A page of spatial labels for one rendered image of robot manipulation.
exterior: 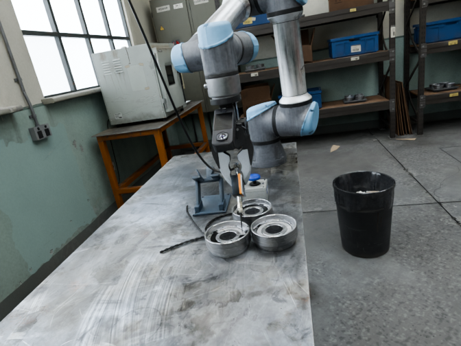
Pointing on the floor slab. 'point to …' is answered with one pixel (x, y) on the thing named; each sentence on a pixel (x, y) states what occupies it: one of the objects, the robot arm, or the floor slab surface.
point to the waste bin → (364, 211)
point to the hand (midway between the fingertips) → (237, 181)
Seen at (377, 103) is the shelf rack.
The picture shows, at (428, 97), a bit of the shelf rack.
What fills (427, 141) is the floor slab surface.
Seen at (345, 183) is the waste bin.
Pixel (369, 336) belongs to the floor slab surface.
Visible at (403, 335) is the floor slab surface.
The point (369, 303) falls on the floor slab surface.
